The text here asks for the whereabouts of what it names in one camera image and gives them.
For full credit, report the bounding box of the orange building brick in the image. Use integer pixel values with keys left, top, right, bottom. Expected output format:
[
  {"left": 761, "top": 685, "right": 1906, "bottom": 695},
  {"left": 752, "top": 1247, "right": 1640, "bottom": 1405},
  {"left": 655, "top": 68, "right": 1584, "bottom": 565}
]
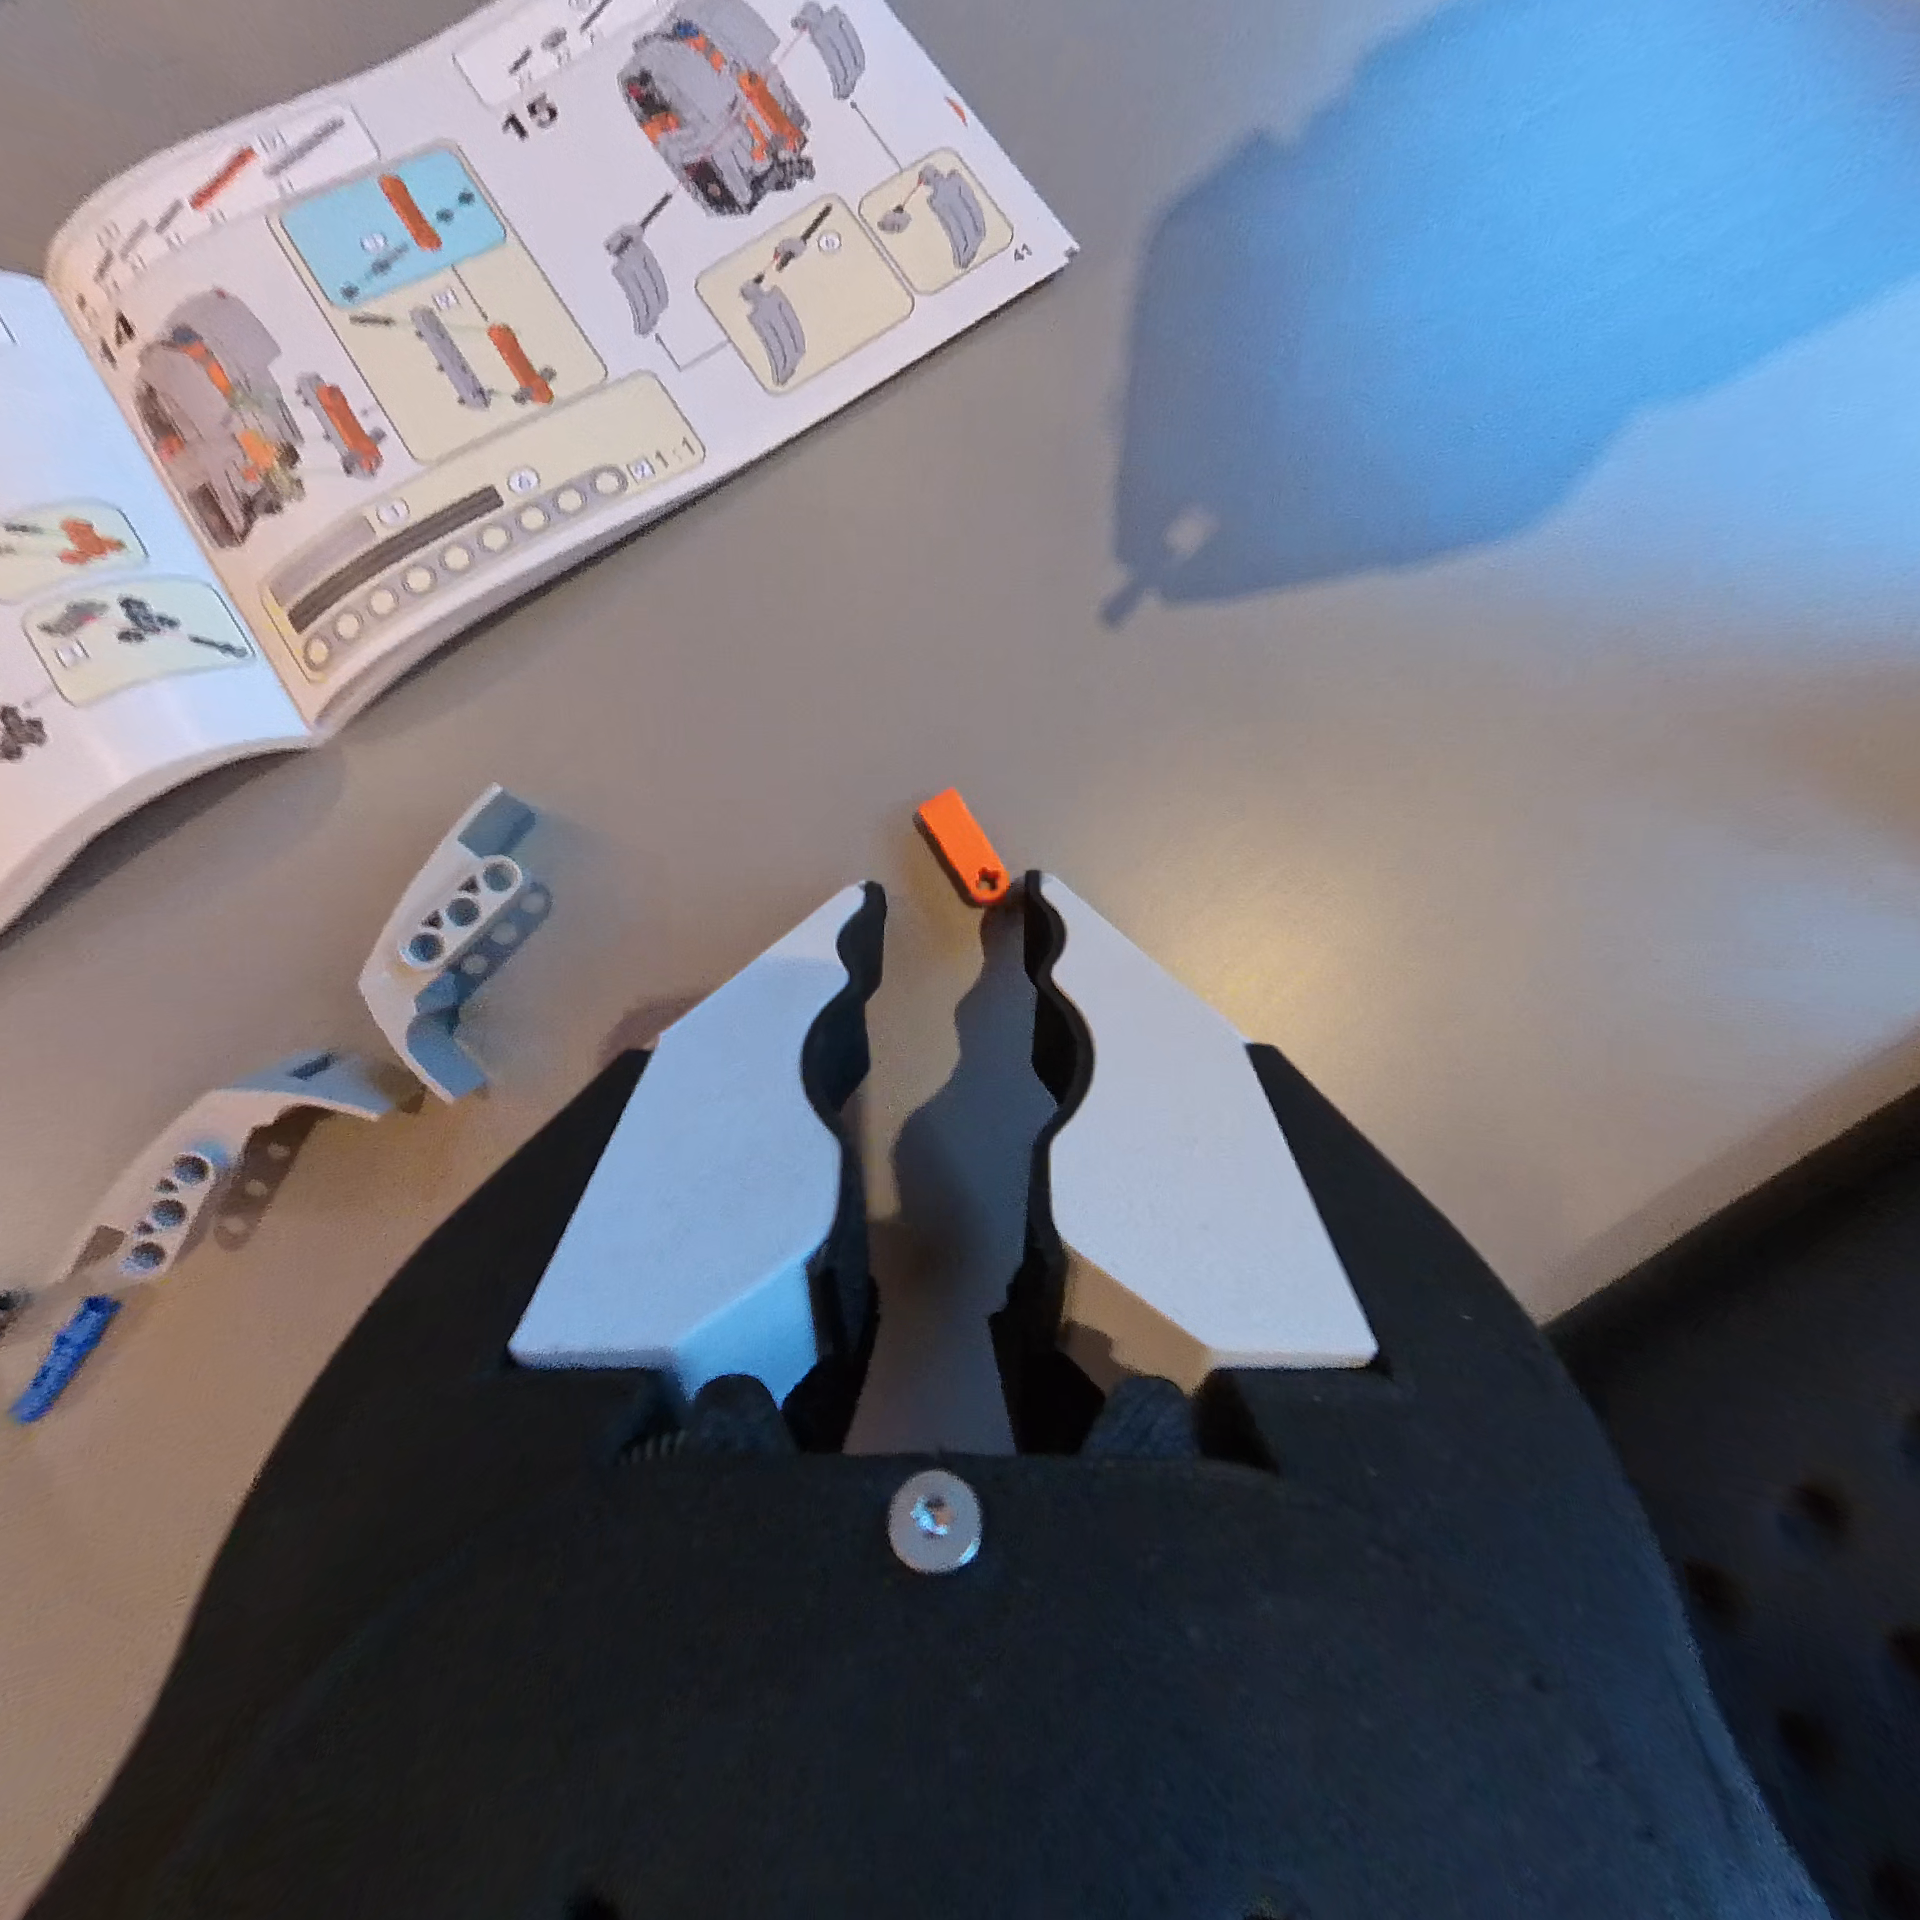
[{"left": 914, "top": 787, "right": 1017, "bottom": 908}]

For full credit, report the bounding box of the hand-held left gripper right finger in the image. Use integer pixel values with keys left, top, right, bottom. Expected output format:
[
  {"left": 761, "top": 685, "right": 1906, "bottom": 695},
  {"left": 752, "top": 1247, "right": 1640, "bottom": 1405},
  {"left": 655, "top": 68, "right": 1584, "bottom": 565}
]
[{"left": 991, "top": 871, "right": 1379, "bottom": 1455}]

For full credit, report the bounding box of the blue connector pin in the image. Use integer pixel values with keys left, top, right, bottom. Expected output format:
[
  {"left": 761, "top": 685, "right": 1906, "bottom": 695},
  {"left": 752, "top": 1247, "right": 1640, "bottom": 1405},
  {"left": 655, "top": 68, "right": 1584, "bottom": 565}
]
[{"left": 11, "top": 1296, "right": 124, "bottom": 1425}]

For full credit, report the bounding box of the open instruction booklet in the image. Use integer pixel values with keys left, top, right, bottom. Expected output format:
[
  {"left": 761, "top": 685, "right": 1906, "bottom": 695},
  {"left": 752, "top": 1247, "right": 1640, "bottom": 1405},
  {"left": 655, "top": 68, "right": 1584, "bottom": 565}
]
[{"left": 0, "top": 0, "right": 1079, "bottom": 932}]

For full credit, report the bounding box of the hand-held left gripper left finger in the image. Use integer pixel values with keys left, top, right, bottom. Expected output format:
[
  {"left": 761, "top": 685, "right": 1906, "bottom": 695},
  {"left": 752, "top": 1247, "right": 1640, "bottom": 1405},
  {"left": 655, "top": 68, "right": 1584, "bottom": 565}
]
[{"left": 507, "top": 882, "right": 890, "bottom": 1450}]

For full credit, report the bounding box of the grey curved panel piece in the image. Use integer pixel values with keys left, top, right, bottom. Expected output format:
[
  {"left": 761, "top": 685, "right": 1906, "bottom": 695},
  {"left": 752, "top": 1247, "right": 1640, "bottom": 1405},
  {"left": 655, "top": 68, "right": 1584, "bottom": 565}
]
[
  {"left": 52, "top": 1047, "right": 401, "bottom": 1292},
  {"left": 356, "top": 785, "right": 553, "bottom": 1104}
]

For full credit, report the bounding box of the black perforated panel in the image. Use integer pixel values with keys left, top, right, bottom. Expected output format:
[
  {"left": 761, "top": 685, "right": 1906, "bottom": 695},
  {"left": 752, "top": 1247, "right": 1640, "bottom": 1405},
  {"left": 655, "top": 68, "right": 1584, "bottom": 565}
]
[{"left": 1545, "top": 1079, "right": 1920, "bottom": 1920}]

